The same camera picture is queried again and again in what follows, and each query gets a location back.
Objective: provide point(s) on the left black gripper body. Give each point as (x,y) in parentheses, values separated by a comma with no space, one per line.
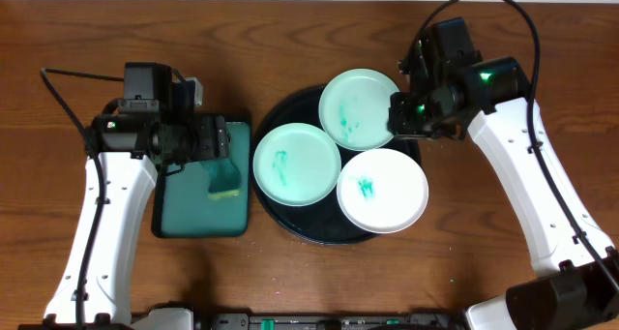
(219,137)

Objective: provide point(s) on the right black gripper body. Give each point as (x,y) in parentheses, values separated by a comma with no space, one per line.
(399,114)

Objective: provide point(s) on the green yellow sponge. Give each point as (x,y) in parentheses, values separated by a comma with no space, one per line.
(224,178)

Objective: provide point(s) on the mint plate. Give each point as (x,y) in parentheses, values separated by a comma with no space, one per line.
(296,164)
(354,109)

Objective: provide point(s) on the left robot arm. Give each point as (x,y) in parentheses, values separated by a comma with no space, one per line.
(129,146)

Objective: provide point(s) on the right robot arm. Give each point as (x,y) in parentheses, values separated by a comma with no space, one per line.
(575,262)

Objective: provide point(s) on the rectangular black water tray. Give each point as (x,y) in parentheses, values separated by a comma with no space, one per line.
(183,208)

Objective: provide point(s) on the round black tray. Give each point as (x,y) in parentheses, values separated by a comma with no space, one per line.
(322,222)

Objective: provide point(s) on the white plate with stain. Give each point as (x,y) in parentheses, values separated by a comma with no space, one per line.
(382,191)

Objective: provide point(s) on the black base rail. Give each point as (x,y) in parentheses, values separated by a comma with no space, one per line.
(183,319)

